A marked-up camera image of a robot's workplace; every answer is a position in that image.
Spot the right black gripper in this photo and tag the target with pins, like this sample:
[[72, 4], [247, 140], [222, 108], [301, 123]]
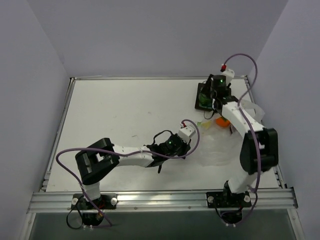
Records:
[[208, 88]]

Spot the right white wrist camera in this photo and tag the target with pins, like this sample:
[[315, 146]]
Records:
[[227, 72]]

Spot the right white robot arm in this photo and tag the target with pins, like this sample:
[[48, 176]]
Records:
[[259, 151]]

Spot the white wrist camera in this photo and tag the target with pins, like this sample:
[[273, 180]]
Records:
[[227, 72], [186, 132]]

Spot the orange fake persimmon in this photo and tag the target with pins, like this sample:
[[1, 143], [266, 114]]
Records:
[[222, 122]]

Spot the square black teal plate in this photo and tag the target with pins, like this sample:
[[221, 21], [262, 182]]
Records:
[[196, 105]]

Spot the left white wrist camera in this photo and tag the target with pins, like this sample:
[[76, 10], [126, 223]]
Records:
[[186, 132]]

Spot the aluminium front rail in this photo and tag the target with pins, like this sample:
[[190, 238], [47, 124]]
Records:
[[160, 201]]

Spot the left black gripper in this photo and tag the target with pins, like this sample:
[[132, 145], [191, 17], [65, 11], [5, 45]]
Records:
[[186, 146]]

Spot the green fake lime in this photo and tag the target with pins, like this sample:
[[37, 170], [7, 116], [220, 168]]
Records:
[[204, 101]]

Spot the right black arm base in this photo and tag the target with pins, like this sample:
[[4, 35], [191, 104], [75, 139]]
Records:
[[229, 206]]

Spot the clear plastic bag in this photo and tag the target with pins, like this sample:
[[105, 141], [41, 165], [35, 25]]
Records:
[[221, 146]]

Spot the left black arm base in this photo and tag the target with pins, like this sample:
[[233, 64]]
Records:
[[90, 215]]

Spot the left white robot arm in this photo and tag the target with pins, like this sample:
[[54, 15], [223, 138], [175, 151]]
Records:
[[93, 166]]

